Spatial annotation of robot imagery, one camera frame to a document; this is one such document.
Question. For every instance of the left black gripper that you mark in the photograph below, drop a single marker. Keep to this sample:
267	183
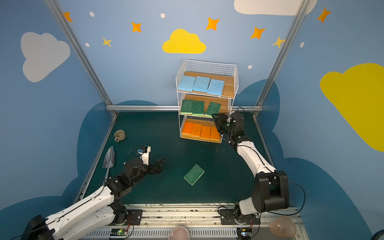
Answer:
154	167

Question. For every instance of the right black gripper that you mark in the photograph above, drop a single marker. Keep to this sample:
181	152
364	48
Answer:
222	124

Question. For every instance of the orange sponge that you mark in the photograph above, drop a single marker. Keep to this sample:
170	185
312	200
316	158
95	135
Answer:
196	131
205	133
187	128
215	135

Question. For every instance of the green sponge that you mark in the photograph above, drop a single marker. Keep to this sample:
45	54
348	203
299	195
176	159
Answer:
199	108
194	174
214	108

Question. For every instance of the blue sponge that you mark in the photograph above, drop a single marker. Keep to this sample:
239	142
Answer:
201	84
186	83
216	87

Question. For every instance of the white wire wooden shelf rack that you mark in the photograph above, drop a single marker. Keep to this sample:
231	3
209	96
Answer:
216	71

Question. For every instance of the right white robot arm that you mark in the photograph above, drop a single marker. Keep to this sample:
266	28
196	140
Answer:
271	187

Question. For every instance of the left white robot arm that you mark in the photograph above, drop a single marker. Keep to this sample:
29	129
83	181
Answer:
98	209

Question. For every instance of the grey metal garden trowel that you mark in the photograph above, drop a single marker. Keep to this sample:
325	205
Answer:
109	161

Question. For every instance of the beige ceramic mug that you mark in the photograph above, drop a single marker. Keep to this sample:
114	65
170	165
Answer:
119	135

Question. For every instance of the left green circuit board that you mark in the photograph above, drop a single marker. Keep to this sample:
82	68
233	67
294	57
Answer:
118	233

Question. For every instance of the green circuit board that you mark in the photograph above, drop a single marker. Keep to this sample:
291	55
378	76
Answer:
244	233
118	233

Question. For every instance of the pink round object front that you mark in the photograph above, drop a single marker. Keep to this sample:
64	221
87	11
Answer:
179	233

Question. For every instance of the right green circuit board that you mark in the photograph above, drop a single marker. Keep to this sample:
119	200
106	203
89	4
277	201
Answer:
244	233

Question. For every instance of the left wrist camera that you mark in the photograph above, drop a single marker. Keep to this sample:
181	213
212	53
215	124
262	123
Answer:
144	154

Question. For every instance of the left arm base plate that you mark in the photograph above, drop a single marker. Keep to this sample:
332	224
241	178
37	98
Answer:
129	216

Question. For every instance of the aluminium front rail frame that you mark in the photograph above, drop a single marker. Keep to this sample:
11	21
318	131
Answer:
202	222

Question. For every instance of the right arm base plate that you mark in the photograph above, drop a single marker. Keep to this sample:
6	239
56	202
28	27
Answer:
234	217

